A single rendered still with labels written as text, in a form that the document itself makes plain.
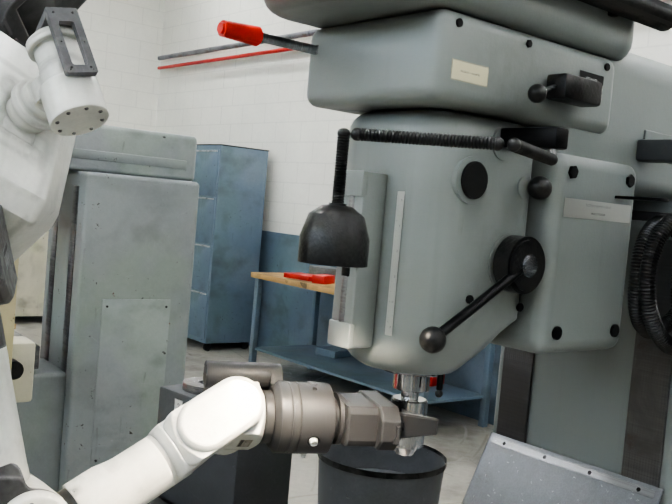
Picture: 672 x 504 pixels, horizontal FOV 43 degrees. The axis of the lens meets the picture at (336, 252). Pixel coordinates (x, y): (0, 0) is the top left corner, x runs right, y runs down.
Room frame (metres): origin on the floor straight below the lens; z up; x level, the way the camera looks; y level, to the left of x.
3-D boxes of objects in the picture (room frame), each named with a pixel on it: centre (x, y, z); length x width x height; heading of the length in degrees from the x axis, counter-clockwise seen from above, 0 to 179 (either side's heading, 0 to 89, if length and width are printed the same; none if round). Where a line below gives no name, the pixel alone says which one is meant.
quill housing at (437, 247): (1.10, -0.12, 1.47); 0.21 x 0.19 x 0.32; 40
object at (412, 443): (1.10, -0.11, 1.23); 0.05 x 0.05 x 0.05
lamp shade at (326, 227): (0.87, 0.00, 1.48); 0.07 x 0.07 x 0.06
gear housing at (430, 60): (1.12, -0.14, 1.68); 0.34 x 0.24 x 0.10; 130
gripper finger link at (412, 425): (1.07, -0.12, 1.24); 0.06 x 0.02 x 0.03; 106
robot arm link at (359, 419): (1.07, -0.02, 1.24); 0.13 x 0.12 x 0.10; 16
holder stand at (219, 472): (1.43, 0.16, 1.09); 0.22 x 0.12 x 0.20; 46
